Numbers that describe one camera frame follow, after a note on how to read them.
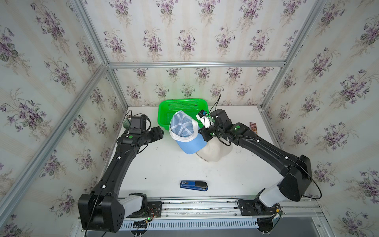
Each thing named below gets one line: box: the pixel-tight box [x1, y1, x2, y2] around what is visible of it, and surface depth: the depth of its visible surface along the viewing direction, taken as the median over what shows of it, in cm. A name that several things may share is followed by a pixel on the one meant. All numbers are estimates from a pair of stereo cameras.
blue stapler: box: [179, 180, 209, 192], surface depth 80 cm
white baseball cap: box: [195, 136, 233, 163], surface depth 88 cm
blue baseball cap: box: [168, 110, 207, 155], surface depth 83 cm
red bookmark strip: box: [249, 121, 259, 135], surface depth 109 cm
